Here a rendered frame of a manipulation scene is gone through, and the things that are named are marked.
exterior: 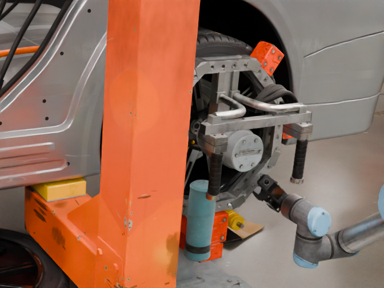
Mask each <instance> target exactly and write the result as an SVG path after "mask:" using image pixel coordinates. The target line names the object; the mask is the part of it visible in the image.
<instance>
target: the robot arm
mask: <svg viewBox="0 0 384 288"><path fill-rule="evenodd" d="M277 183H278V182H277V181H275V180H273V179H272V178H271V177H270V176H269V175H267V174H264V175H263V176H261V177H260V179H259V180H258V181H257V184H258V185H259V186H257V187H256V188H255V189H254V191H253V194H254V196H255V197H256V199H258V200H259V201H263V200H264V201H265V202H268V203H269V205H268V204H267V205H268V207H269V208H271V209H273V210H274V211H276V212H280V211H281V214H282V215H283V216H284V217H285V218H287V219H289V220H290V221H292V222H294V223H295V224H297V230H296V235H295V244H294V250H293V261H294V262H295V263H296V264H297V265H298V266H301V267H304V268H307V269H314V268H316V267H318V265H319V261H326V260H329V259H337V258H344V257H352V256H354V255H357V254H358V253H359V251H360V249H363V248H365V247H368V246H370V245H372V244H374V243H376V242H379V241H381V240H383V239H384V185H383V186H382V187H381V189H380V192H379V196H378V209H379V212H377V213H375V214H373V215H371V216H369V217H367V218H365V219H363V220H361V221H359V222H357V223H355V224H353V225H351V226H349V227H346V228H344V229H342V230H340V231H337V232H334V233H327V232H328V230H329V228H330V226H331V216H330V214H329V213H328V212H327V211H326V210H324V209H323V208H322V207H320V206H317V205H315V204H313V203H312V202H310V201H308V200H306V197H301V196H299V195H297V194H287V193H286V192H285V191H284V189H282V188H281V186H280V185H278V184H277ZM277 208H279V210H277Z"/></svg>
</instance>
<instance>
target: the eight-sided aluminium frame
mask: <svg viewBox="0 0 384 288"><path fill-rule="evenodd" d="M236 70H239V71H245V73H246V74H247V75H248V77H249V78H250V79H251V81H252V82H253V84H255V86H256V87H257V89H258V90H259V91H260V92H261V91H262V90H263V89H264V88H265V87H266V86H268V85H270V84H275V83H274V82H273V80H272V79H271V78H270V76H269V75H268V73H267V72H266V71H265V70H264V69H263V68H261V63H260V62H259V61H258V60H257V59H256V58H254V57H251V56H249V55H240V54H238V55H227V56H217V57H196V58H195V66H194V79H193V86H194V85H195V84H196V83H197V82H198V81H199V80H200V78H201V77H202V76H203V75H204V74H212V73H218V72H222V71H224V72H226V73H227V72H233V71H236ZM280 101H283V99H282V97H280V98H278V99H276V100H273V101H271V102H269V104H276V105H279V102H280ZM282 130H283V125H278V126H269V127H264V128H263V137H262V143H263V154H262V157H261V160H260V161H259V163H258V164H257V165H256V167H254V168H253V169H251V170H249V171H246V172H243V173H242V175H241V176H240V177H239V178H238V179H237V180H236V182H235V183H234V184H233V185H232V187H231V188H230V189H229V190H228V191H227V192H224V193H221V196H220V200H218V201H216V202H215V212H219V211H224V210H229V209H235V208H238V207H240V206H241V205H242V204H243V203H244V202H245V200H246V199H247V198H248V196H249V195H250V194H251V193H252V192H253V191H254V189H255V188H256V187H257V186H258V184H257V181H258V180H259V179H260V177H261V176H263V175H264V174H268V172H269V171H270V170H271V169H272V168H273V167H274V166H275V165H276V163H277V162H278V161H279V156H280V154H281V152H280V149H281V141H282ZM188 201H189V200H188V199H183V206H182V215H184V216H185V217H187V207H188Z"/></svg>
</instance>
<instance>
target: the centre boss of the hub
mask: <svg viewBox="0 0 384 288"><path fill-rule="evenodd" d="M202 122H203V119H202V118H196V119H194V120H193V121H192V122H191V124H190V132H191V133H192V134H194V135H196V134H197V131H198V128H199V126H200V123H202Z"/></svg>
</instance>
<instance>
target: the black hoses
mask: <svg viewBox="0 0 384 288"><path fill-rule="evenodd" d="M280 97H282V99H283V101H280V102H279V104H280V105H282V104H289V103H299V102H298V100H297V98H296V96H295V95H294V94H293V93H292V92H290V91H288V90H286V89H285V88H284V87H283V86H282V85H276V84H270V85H268V86H266V87H265V88H264V89H263V90H262V91H261V92H260V93H259V94H258V96H257V97H256V98H255V100H257V101H260V102H264V103H269V102H271V101H273V100H276V99H278V98H280ZM245 108H246V109H248V110H250V111H252V112H254V113H261V112H262V110H258V109H255V108H253V107H250V106H247V105H245Z"/></svg>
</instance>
